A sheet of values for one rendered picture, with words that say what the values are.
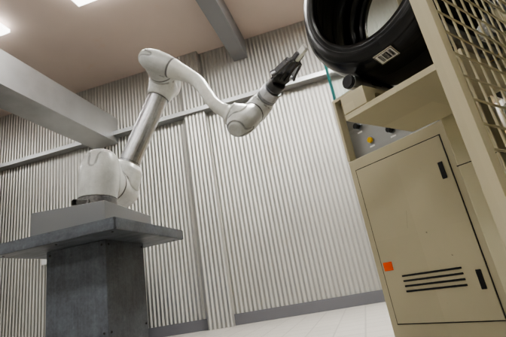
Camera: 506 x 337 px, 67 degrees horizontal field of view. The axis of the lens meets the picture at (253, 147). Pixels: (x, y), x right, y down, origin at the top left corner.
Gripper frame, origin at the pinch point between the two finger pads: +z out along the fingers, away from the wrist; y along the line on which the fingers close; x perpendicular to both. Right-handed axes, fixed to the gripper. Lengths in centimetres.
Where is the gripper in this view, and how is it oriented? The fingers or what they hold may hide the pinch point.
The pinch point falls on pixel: (300, 53)
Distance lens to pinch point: 156.8
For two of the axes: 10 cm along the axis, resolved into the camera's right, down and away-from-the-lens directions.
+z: 5.0, -6.0, -6.3
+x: 3.0, 8.0, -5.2
